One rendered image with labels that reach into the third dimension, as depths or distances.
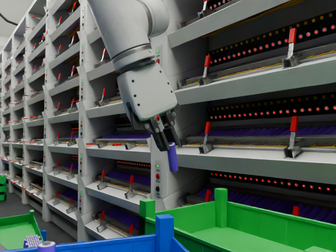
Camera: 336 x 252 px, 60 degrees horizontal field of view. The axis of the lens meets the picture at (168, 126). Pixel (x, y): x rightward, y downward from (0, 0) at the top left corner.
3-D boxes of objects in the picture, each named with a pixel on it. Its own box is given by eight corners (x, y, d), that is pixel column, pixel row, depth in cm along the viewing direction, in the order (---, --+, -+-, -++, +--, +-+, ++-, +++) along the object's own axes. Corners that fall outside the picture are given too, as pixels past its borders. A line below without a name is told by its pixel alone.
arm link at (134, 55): (140, 55, 64) (145, 67, 64) (105, 65, 59) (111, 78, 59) (160, 40, 57) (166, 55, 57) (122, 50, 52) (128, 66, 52)
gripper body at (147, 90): (146, 62, 64) (166, 110, 65) (106, 75, 58) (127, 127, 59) (164, 50, 57) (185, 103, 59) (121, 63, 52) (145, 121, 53)
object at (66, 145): (81, 155, 160) (72, 131, 157) (49, 151, 208) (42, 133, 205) (112, 141, 171) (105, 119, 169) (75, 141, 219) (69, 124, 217)
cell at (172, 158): (170, 172, 61) (166, 145, 58) (168, 168, 62) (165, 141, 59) (179, 171, 61) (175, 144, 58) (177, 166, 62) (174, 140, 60)
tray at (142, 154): (154, 163, 104) (146, 139, 103) (88, 156, 152) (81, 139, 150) (193, 143, 116) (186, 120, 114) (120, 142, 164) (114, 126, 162)
